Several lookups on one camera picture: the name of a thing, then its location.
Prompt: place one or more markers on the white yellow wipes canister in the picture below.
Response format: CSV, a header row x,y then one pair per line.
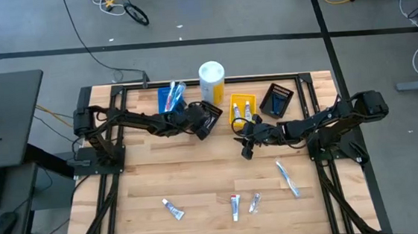
x,y
211,75

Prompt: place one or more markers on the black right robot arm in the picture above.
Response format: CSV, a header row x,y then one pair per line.
x,y
314,123

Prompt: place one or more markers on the black desk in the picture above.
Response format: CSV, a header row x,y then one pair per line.
x,y
3,110

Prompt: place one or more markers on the black aluminium table frame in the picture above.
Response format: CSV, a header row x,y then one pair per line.
x,y
265,77

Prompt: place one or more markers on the yellow plastic basket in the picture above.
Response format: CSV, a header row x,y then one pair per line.
x,y
241,99

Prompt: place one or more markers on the black plastic basket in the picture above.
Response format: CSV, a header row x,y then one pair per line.
x,y
216,110
283,90

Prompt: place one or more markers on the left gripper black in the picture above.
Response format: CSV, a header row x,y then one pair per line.
x,y
190,118

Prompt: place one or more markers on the blue plastic basket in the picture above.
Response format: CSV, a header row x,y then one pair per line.
x,y
162,98

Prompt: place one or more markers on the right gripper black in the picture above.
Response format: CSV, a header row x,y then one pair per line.
x,y
262,133

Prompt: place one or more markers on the blue toothbrush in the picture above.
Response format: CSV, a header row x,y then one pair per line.
x,y
179,93
288,178

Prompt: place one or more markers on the small white toothpaste tube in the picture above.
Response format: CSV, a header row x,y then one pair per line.
x,y
247,110
173,208
236,206
237,111

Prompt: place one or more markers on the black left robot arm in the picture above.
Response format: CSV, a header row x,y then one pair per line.
x,y
134,121

